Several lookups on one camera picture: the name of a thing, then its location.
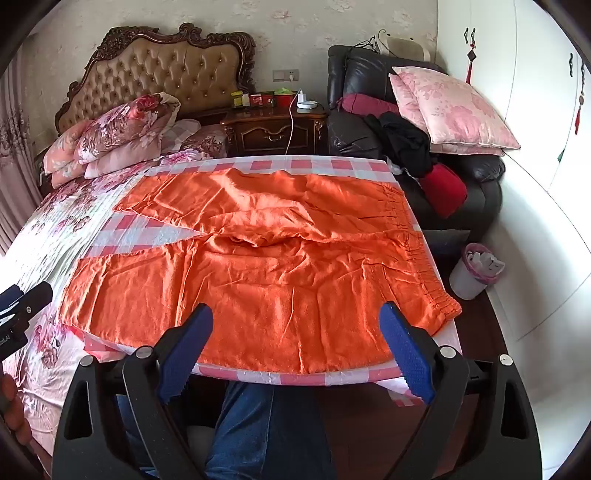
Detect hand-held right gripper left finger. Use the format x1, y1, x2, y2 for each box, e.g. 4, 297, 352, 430
53, 302, 215, 480

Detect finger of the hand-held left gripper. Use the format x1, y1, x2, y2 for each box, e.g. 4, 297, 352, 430
0, 281, 54, 326

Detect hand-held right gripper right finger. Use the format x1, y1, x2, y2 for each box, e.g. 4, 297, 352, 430
379, 301, 541, 480

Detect orange pants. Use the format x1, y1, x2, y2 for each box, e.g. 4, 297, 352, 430
59, 168, 462, 376

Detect person's left hand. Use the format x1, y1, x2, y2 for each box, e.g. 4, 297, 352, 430
0, 374, 34, 448

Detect floral bed sheet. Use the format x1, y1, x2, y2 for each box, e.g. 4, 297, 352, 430
2, 150, 458, 462

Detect white trash bin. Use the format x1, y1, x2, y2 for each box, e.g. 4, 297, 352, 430
449, 242, 506, 301

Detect person's legs in jeans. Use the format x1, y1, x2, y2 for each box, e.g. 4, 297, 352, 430
115, 381, 338, 480

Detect pink white checkered sheet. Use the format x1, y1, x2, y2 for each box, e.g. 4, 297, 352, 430
69, 154, 455, 407

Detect pink floral pillow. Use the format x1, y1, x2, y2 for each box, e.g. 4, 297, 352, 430
50, 159, 93, 190
42, 122, 93, 169

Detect patterned mauve curtain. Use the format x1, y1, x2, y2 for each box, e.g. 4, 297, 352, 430
0, 60, 44, 257

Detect pale pink pillow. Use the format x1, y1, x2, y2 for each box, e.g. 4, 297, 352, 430
84, 145, 160, 180

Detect red cloth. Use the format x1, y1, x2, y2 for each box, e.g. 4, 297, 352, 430
419, 164, 468, 220

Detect folded floral quilt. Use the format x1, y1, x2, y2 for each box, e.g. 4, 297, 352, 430
76, 92, 182, 164

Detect black clothing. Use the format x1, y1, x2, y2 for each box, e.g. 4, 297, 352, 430
365, 112, 435, 178

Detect dark floral pillow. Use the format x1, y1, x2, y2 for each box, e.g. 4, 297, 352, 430
182, 124, 228, 160

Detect black leather armchair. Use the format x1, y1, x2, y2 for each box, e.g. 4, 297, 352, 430
327, 44, 506, 232

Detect white checkered pillow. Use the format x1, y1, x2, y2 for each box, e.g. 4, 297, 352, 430
161, 119, 201, 153

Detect dark wooden nightstand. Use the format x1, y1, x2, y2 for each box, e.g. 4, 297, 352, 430
221, 102, 329, 158

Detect large pink floral cushion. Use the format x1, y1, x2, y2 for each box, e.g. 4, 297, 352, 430
392, 66, 522, 151

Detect maroon bolster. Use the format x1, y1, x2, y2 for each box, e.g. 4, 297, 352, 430
339, 93, 398, 116

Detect white wardrobe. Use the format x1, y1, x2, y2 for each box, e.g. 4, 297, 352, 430
436, 0, 591, 342

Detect tufted carved wooden headboard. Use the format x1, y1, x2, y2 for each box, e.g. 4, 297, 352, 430
54, 23, 257, 134

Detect black clothes hangers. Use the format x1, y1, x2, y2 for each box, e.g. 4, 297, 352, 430
353, 30, 389, 52

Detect white cable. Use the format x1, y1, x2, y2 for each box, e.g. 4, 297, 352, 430
285, 88, 302, 155

